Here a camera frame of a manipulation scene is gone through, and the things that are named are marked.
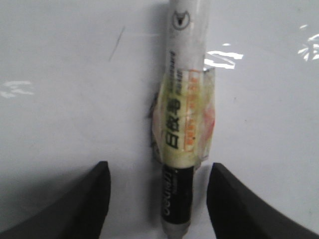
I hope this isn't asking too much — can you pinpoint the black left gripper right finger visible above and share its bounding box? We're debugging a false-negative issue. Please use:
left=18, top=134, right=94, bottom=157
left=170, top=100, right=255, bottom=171
left=208, top=163, right=319, bottom=239

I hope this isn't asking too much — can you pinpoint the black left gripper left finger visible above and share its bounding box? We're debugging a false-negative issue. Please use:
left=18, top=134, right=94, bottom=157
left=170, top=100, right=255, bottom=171
left=0, top=161, right=111, bottom=239

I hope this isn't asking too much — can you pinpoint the white taped whiteboard marker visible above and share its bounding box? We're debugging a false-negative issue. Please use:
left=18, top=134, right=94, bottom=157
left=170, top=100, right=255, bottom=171
left=152, top=0, right=215, bottom=239

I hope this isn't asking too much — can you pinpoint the white whiteboard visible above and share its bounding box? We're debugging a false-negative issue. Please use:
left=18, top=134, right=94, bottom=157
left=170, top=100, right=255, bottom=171
left=0, top=0, right=319, bottom=239

